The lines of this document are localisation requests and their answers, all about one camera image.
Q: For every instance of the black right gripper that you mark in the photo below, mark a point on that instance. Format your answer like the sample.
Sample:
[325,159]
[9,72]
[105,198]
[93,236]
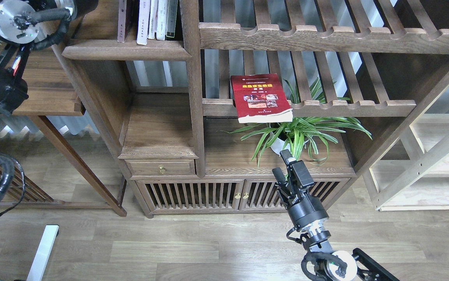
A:
[303,209]

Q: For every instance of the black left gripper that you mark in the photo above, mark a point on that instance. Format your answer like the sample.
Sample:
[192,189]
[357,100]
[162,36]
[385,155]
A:
[83,7]

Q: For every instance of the maroon book with white characters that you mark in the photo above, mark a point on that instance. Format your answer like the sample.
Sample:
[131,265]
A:
[124,19]

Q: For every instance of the pale lavender paperback book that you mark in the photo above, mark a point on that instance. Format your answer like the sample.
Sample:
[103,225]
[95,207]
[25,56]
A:
[144,11]

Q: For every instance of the red paperback book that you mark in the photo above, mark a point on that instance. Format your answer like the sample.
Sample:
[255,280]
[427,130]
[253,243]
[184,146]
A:
[260,99]

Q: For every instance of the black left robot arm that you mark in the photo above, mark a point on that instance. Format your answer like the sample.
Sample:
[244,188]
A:
[27,25]

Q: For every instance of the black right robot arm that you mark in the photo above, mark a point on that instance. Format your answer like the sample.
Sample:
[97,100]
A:
[321,262]

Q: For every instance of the light wooden shelf rack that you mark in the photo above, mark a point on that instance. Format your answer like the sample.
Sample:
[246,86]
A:
[414,174]

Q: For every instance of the white plant pot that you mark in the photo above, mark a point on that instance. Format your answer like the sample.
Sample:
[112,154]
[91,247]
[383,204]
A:
[281,143]

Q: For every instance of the green spider plant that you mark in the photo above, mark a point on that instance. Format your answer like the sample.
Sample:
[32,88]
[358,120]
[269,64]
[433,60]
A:
[311,134]

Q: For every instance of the white upright book left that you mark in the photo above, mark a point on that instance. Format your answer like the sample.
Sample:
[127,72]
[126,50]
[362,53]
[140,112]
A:
[152,19]

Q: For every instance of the white upright book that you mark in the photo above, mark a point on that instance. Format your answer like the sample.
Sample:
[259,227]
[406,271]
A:
[161,19]
[152,19]

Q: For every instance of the white upright book middle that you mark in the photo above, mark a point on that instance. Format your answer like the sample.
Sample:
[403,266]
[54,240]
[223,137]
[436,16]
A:
[161,19]

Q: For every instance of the dark green upright book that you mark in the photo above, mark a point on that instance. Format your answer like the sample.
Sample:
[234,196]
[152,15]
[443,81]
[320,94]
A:
[171,19]

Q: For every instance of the dark wooden bookshelf cabinet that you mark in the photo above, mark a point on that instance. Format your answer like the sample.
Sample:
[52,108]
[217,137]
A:
[170,102]

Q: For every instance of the dark wooden side table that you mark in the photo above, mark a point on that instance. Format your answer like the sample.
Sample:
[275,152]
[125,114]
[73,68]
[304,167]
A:
[52,94]

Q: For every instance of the white metal leg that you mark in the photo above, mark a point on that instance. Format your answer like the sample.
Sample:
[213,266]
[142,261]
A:
[43,253]

